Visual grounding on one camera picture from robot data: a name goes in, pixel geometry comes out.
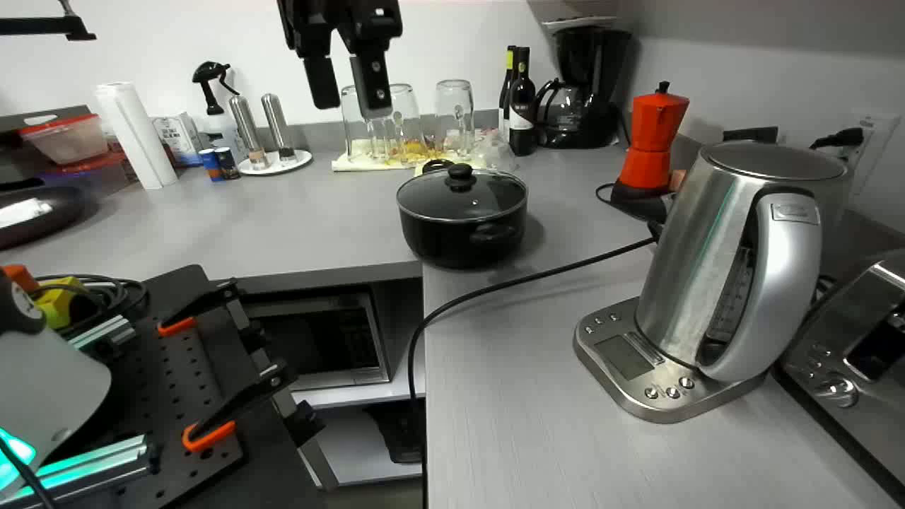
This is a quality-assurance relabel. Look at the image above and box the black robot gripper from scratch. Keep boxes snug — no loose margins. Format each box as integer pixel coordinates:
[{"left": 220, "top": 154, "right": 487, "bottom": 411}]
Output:
[{"left": 273, "top": 0, "right": 403, "bottom": 121}]

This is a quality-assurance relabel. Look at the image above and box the white wall outlet with plug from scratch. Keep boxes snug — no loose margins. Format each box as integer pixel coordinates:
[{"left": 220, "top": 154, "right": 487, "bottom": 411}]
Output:
[{"left": 808, "top": 110, "right": 905, "bottom": 189}]

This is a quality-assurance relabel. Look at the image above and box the small clear jar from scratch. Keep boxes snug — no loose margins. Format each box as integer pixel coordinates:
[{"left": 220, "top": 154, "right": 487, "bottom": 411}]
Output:
[{"left": 153, "top": 110, "right": 204, "bottom": 163}]

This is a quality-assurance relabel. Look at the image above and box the black power cable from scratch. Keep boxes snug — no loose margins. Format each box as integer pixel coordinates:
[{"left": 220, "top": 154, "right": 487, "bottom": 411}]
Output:
[{"left": 403, "top": 236, "right": 658, "bottom": 405}]

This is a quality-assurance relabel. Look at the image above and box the stainless kettle base with buttons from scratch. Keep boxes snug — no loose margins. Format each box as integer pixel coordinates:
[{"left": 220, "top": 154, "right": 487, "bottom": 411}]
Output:
[{"left": 570, "top": 296, "right": 785, "bottom": 428}]

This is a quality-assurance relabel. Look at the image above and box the white paper towel roll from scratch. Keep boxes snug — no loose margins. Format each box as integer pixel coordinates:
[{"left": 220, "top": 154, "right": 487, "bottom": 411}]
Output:
[{"left": 91, "top": 79, "right": 181, "bottom": 196}]

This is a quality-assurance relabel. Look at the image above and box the dark glossy pan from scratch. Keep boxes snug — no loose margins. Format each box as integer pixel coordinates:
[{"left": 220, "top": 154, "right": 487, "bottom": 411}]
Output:
[{"left": 0, "top": 180, "right": 91, "bottom": 252}]

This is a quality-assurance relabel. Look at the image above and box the glass lid with black knob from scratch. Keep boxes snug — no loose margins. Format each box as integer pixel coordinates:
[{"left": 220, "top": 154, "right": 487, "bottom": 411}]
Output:
[{"left": 394, "top": 159, "right": 528, "bottom": 227}]

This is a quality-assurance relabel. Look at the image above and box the clear drinking glass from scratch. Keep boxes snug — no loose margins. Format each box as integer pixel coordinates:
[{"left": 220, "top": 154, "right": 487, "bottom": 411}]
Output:
[
  {"left": 340, "top": 81, "right": 381, "bottom": 161},
  {"left": 433, "top": 77, "right": 480, "bottom": 154},
  {"left": 379, "top": 79, "right": 425, "bottom": 156}
]

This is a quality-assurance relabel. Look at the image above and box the stainless steel grinder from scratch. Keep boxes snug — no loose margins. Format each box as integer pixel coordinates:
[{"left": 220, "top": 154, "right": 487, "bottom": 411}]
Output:
[
  {"left": 258, "top": 91, "right": 296, "bottom": 161},
  {"left": 227, "top": 94, "right": 265, "bottom": 169}
]

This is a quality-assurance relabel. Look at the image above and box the black perforated mounting board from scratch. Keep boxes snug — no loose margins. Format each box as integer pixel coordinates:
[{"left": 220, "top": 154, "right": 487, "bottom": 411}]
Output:
[{"left": 51, "top": 264, "right": 330, "bottom": 509}]

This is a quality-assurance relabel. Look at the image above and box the grey rounded plate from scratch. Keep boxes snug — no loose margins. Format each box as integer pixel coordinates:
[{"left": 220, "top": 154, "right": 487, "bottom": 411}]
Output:
[{"left": 0, "top": 322, "right": 116, "bottom": 476}]

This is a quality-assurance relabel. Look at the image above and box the stainless steel electric kettle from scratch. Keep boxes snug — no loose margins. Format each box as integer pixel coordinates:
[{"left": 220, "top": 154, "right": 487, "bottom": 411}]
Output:
[{"left": 634, "top": 141, "right": 852, "bottom": 387}]

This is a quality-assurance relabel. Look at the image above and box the yellow tool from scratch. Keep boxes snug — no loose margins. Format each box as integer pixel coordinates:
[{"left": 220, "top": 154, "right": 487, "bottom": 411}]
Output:
[{"left": 33, "top": 275, "right": 88, "bottom": 333}]

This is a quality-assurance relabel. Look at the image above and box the pale yellow drying mat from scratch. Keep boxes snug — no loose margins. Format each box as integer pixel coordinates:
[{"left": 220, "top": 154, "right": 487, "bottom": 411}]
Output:
[{"left": 329, "top": 127, "right": 502, "bottom": 176}]

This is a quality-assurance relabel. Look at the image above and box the red moka pot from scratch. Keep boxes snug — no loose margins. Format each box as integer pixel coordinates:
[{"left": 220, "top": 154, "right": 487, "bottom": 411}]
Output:
[{"left": 614, "top": 79, "right": 692, "bottom": 199}]

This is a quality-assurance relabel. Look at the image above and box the spray bottle with black trigger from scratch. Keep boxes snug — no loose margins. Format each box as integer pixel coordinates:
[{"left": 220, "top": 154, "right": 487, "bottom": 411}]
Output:
[{"left": 189, "top": 59, "right": 244, "bottom": 159}]

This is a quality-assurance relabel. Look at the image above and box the blue drink can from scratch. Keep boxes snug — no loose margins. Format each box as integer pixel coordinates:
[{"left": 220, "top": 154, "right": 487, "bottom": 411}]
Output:
[{"left": 197, "top": 144, "right": 244, "bottom": 185}]

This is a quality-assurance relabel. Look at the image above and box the small orange clamp handle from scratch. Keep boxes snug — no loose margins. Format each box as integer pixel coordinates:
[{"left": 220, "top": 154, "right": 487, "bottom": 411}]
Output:
[{"left": 153, "top": 315, "right": 200, "bottom": 342}]

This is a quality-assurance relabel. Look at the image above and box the black drip coffee maker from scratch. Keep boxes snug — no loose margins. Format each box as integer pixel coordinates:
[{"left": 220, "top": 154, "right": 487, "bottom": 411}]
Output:
[{"left": 531, "top": 19, "right": 635, "bottom": 154}]

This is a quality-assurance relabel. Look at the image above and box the round white tray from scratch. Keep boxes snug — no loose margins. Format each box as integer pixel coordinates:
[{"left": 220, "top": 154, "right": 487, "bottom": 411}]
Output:
[{"left": 231, "top": 144, "right": 317, "bottom": 180}]

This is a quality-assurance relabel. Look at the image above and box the large orange clamp handle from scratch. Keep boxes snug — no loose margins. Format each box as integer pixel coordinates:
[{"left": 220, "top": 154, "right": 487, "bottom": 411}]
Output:
[{"left": 177, "top": 417, "right": 239, "bottom": 459}]

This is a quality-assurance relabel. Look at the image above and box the plastic container with red lid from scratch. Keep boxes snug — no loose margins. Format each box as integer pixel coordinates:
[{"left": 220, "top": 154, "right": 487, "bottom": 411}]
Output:
[{"left": 17, "top": 110, "right": 112, "bottom": 169}]

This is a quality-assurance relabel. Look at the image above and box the aluminium extrusion with green light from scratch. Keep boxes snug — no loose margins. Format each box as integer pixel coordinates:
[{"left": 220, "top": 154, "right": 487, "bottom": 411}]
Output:
[{"left": 0, "top": 429, "right": 162, "bottom": 504}]

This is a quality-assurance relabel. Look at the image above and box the black wall shelf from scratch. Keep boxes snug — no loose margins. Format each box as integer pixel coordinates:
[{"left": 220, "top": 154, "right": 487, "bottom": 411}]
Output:
[{"left": 0, "top": 0, "right": 99, "bottom": 46}]

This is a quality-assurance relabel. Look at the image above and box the black hot plate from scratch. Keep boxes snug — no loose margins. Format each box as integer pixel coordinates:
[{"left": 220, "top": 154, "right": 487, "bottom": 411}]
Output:
[{"left": 607, "top": 180, "right": 686, "bottom": 227}]

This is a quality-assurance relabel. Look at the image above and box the dark wine bottle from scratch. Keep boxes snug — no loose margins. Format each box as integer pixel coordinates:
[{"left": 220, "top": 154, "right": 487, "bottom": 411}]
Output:
[{"left": 498, "top": 43, "right": 539, "bottom": 159}]

